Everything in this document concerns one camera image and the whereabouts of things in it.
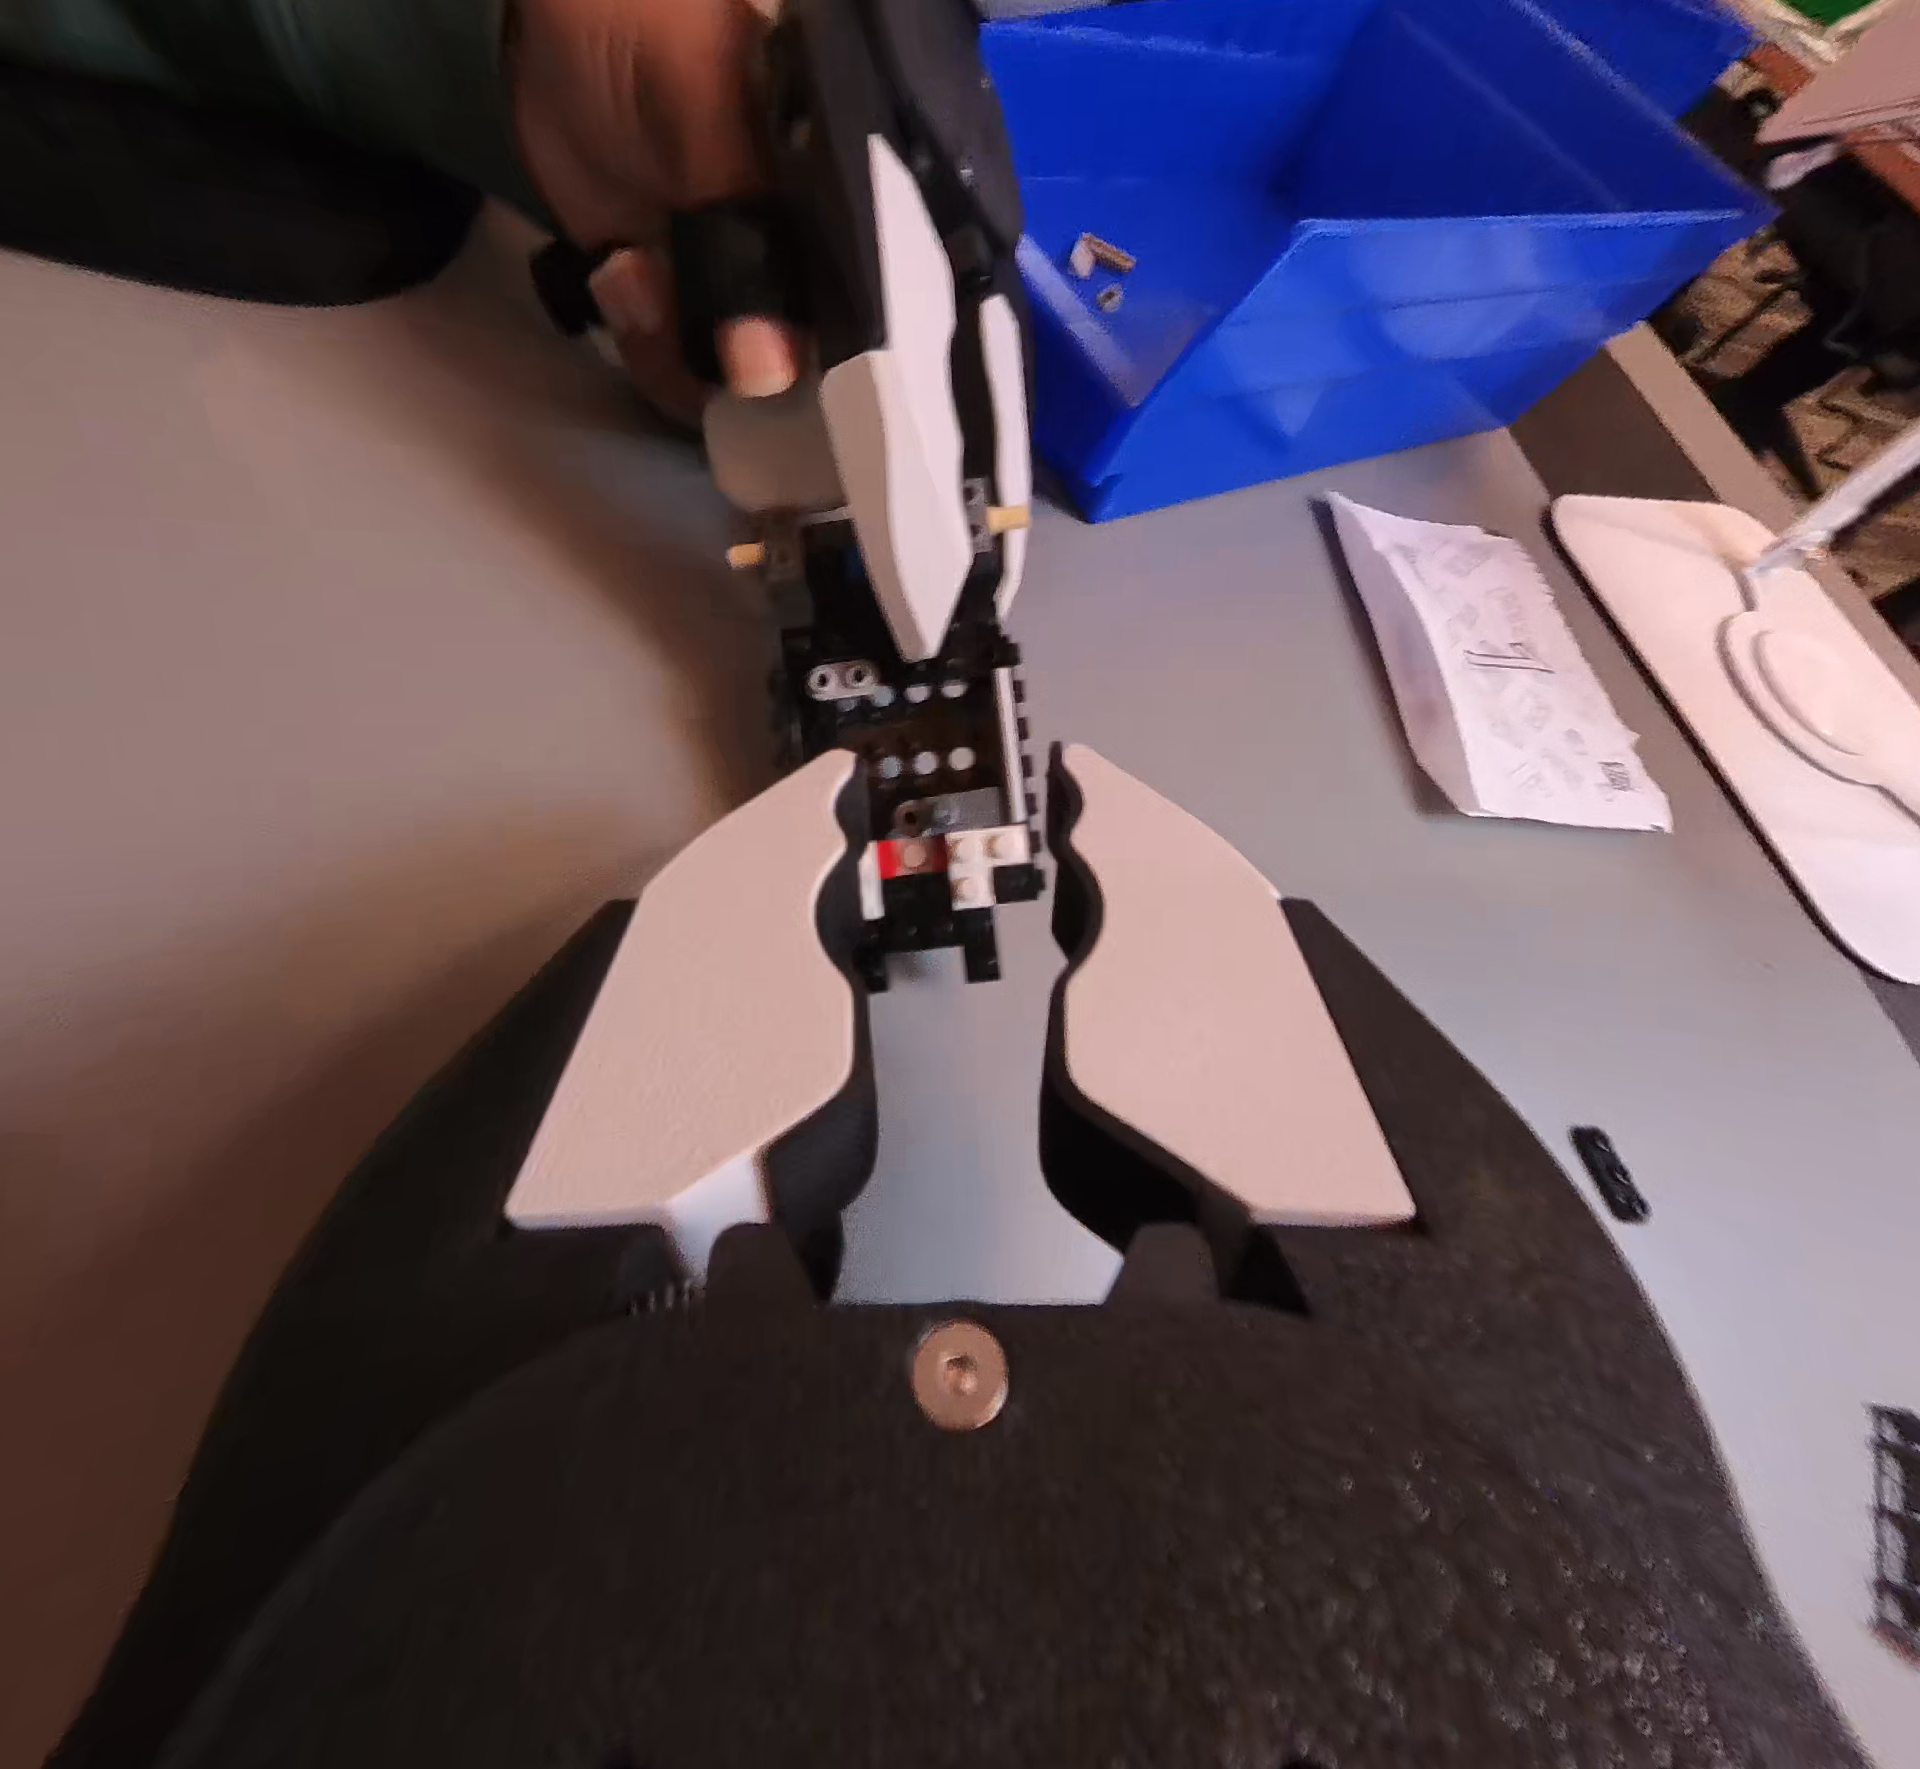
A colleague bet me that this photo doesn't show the black lego car chassis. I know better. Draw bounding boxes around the black lego car chassis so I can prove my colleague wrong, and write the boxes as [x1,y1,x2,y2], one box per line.
[730,496,1063,993]

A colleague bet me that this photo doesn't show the black lego grille piece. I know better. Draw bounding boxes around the black lego grille piece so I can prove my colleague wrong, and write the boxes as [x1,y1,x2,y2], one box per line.
[1862,1402,1920,1656]

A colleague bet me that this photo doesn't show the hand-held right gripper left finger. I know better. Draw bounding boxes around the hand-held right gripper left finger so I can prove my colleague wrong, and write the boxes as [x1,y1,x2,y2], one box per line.
[505,750,878,1276]

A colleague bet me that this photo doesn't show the person's left hand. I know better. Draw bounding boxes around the person's left hand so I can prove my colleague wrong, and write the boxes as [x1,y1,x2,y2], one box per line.
[495,0,811,436]

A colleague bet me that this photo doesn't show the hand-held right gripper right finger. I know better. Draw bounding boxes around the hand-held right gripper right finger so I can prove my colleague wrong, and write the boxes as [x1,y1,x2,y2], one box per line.
[1038,741,1418,1237]

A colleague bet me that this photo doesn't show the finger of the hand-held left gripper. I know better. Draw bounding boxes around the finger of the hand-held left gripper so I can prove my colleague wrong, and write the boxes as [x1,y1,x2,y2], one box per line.
[973,291,1040,622]
[825,132,982,660]

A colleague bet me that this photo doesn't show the white printed paper bag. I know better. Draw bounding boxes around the white printed paper bag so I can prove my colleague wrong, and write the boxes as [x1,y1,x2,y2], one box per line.
[1329,491,1675,836]

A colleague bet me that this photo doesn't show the white book stand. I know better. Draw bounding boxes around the white book stand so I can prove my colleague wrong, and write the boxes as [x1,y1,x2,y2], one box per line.
[1544,415,1920,990]

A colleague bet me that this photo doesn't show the small black lego piece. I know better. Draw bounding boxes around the small black lego piece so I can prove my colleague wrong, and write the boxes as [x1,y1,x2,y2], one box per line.
[1569,1126,1658,1226]

